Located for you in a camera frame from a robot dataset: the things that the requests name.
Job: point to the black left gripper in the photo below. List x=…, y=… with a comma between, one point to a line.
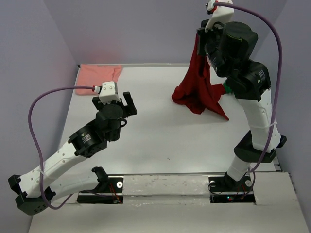
x=131, y=108

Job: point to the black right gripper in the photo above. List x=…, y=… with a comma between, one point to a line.
x=217, y=27

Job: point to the red t-shirt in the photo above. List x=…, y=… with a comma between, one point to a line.
x=196, y=91

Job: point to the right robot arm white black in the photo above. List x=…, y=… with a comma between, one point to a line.
x=228, y=47

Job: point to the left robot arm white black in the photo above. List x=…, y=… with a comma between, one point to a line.
x=39, y=188

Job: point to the green t-shirt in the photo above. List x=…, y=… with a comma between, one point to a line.
x=227, y=88

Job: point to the folded pink t-shirt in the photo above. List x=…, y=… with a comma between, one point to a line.
x=95, y=75

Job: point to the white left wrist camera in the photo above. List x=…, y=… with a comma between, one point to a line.
x=107, y=92

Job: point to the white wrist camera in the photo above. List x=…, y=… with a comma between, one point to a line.
x=107, y=92
x=218, y=13

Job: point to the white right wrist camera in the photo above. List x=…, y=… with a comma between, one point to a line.
x=218, y=13

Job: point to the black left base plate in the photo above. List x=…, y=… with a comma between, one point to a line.
x=111, y=194

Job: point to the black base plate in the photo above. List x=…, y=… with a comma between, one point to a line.
x=240, y=192
x=111, y=194

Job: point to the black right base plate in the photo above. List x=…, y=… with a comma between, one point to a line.
x=240, y=192

